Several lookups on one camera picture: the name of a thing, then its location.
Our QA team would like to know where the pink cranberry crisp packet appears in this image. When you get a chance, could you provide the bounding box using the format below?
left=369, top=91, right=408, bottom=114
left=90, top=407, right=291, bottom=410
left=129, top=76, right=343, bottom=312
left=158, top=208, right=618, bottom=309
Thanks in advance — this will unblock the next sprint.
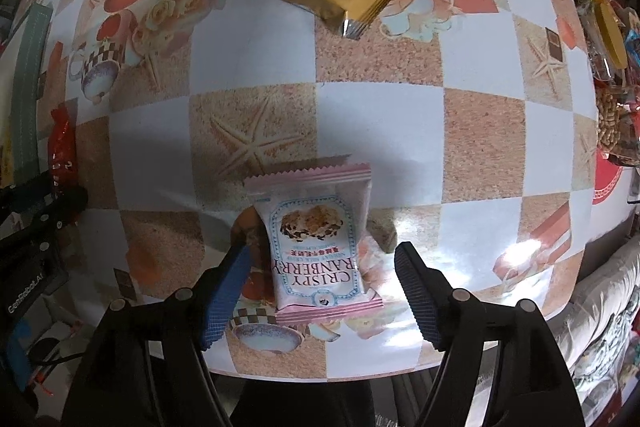
left=244, top=164, right=383, bottom=326

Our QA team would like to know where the red square snack packet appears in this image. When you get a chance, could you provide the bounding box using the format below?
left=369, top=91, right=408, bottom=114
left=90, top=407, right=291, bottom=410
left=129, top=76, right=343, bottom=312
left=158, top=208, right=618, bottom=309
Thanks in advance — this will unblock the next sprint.
left=48, top=104, right=79, bottom=186

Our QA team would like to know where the bag of peanuts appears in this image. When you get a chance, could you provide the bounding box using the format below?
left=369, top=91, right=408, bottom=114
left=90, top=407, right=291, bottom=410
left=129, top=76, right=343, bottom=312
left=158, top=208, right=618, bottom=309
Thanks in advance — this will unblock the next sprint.
left=596, top=82, right=639, bottom=167

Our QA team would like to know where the yellow round lid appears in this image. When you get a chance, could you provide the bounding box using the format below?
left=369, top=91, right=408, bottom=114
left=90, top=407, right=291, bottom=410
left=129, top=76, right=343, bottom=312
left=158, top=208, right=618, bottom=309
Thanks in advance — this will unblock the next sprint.
left=594, top=1, right=628, bottom=69

